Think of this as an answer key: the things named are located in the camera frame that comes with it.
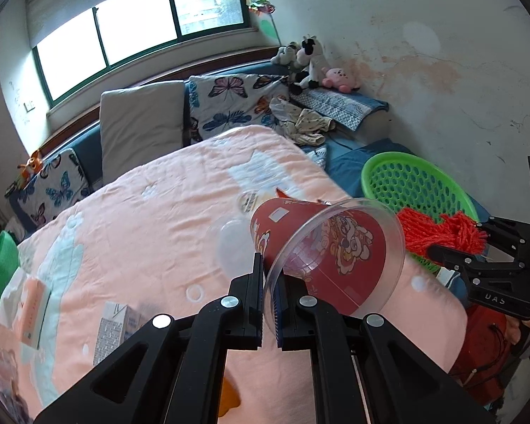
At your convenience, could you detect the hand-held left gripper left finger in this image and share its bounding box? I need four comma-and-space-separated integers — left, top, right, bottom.
33, 252, 266, 424

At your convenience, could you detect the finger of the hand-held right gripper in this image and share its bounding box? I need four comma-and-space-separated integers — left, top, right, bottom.
428, 244, 526, 275
476, 216, 530, 259

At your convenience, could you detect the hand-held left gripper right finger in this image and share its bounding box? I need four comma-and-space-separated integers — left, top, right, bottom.
274, 269, 500, 424

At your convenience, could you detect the clear plastic cup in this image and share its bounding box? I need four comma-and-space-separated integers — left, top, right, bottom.
218, 217, 257, 275

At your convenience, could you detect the green plastic basket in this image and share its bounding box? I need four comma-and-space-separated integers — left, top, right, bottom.
361, 152, 480, 275

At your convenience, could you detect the red printed plastic cup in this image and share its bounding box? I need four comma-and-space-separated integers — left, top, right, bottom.
249, 198, 407, 319

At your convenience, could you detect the white paper card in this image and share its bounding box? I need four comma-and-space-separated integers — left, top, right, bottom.
436, 266, 461, 290

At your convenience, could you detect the red bag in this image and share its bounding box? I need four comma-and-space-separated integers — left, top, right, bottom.
448, 305, 519, 402

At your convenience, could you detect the clear round labelled lid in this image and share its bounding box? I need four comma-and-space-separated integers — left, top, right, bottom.
237, 190, 266, 213

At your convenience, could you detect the grey white drink carton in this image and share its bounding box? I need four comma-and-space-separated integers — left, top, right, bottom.
93, 301, 142, 367

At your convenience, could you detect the pink quilt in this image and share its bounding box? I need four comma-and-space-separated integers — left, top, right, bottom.
0, 124, 466, 420

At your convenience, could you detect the blue patterned towel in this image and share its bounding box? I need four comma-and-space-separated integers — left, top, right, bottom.
289, 87, 389, 132

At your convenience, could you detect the cream patterned baby garment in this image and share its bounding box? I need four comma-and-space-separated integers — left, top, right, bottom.
283, 108, 336, 147

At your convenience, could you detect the pink round plush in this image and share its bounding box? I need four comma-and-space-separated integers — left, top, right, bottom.
322, 67, 360, 94

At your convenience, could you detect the white baby garment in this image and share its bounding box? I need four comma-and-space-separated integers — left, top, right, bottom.
269, 97, 302, 122

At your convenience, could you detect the large butterfly print pillow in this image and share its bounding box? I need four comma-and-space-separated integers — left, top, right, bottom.
184, 73, 292, 144

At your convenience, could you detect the beige pillow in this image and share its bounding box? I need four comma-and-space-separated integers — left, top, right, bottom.
99, 80, 187, 186

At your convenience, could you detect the orange white tissue pack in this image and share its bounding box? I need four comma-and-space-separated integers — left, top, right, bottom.
0, 269, 54, 349

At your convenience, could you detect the dark blue padded headboard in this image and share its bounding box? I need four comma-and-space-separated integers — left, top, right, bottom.
6, 59, 292, 230

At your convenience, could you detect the small butterfly print pillow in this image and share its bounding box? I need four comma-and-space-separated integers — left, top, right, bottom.
9, 148, 91, 232

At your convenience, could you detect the black white cow plush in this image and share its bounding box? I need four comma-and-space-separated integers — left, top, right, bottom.
289, 34, 330, 95

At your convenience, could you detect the green plastic bag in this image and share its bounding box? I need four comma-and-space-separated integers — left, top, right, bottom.
0, 230, 20, 319

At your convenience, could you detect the grey white dog plush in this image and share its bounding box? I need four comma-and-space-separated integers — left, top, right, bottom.
270, 42, 301, 69

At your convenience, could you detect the brown wooden ledge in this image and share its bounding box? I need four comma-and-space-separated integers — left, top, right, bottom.
39, 45, 280, 156

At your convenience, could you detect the orange fox plush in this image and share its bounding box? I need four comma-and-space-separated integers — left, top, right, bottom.
18, 150, 45, 186

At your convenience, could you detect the green framed window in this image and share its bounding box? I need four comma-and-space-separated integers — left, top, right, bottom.
32, 0, 259, 102

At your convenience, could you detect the colourful pinwheel toy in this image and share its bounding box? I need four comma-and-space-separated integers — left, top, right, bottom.
245, 0, 283, 42

